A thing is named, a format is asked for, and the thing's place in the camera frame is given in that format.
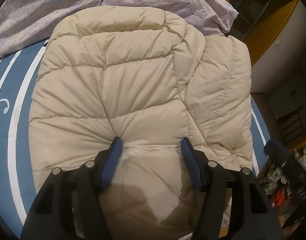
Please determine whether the dark wooden chair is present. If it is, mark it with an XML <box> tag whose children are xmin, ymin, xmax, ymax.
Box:
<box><xmin>277</xmin><ymin>105</ymin><xmax>305</xmax><ymax>144</ymax></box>

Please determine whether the lilac crumpled duvet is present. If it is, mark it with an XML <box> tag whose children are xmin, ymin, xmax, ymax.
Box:
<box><xmin>0</xmin><ymin>0</ymin><xmax>240</xmax><ymax>60</ymax></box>

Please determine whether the beige quilted down jacket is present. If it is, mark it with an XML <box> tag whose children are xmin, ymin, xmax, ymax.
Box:
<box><xmin>29</xmin><ymin>6</ymin><xmax>253</xmax><ymax>239</ymax></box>

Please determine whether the dark wooden shelf unit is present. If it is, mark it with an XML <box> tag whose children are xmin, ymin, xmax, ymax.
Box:
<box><xmin>226</xmin><ymin>0</ymin><xmax>299</xmax><ymax>65</ymax></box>

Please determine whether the blue white striped bedsheet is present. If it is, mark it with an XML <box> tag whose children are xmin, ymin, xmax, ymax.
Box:
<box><xmin>0</xmin><ymin>39</ymin><xmax>270</xmax><ymax>240</ymax></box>

